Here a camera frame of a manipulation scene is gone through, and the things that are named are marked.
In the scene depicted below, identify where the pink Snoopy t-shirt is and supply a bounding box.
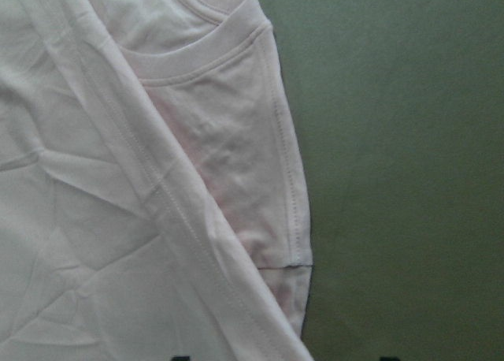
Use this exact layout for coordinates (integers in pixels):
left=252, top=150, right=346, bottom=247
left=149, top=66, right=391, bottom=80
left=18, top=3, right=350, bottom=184
left=1, top=0, right=313, bottom=360

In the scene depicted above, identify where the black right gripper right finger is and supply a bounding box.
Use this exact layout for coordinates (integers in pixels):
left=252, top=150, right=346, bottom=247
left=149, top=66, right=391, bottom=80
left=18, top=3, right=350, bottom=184
left=379, top=355, right=400, bottom=361

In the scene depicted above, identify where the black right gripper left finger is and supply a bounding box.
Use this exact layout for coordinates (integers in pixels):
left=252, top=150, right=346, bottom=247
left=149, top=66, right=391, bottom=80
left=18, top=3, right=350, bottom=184
left=171, top=355, right=196, bottom=361

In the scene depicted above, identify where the brown table mat blue grid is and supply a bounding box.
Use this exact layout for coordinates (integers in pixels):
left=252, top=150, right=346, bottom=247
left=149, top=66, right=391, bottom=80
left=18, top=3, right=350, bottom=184
left=259, top=0, right=503, bottom=360

